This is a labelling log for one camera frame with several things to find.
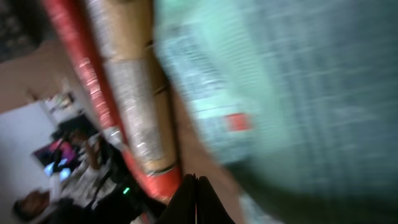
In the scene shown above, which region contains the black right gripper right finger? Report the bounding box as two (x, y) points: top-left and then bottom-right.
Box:
(196, 176), (235, 224)

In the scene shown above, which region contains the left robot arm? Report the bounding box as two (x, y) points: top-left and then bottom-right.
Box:
(12, 115), (166, 223)

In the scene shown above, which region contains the teal orange snack packet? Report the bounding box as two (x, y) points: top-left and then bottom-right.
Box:
(155, 0), (397, 223)

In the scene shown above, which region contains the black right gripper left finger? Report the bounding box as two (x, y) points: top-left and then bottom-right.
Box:
(156, 174), (197, 224)

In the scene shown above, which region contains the long red orange spaghetti pack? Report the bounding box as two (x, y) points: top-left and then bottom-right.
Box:
(44, 0), (182, 203)

